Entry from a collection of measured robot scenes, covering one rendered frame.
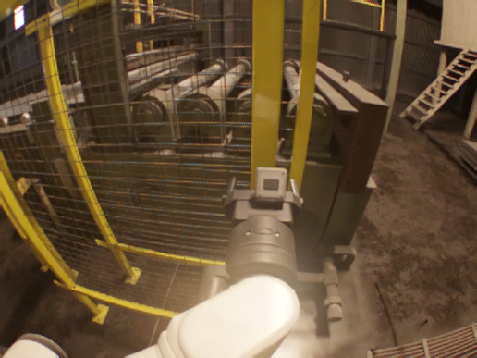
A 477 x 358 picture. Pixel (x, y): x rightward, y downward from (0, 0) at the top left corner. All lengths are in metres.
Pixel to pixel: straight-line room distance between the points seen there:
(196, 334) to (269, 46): 0.39
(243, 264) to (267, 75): 0.30
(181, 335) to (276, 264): 0.12
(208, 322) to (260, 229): 0.13
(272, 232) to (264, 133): 0.22
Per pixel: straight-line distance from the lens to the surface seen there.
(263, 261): 0.25
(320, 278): 1.65
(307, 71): 0.78
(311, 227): 1.73
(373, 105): 1.27
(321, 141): 1.45
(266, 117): 0.42
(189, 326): 0.20
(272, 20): 0.40
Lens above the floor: 1.58
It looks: 34 degrees down
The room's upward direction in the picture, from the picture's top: 1 degrees counter-clockwise
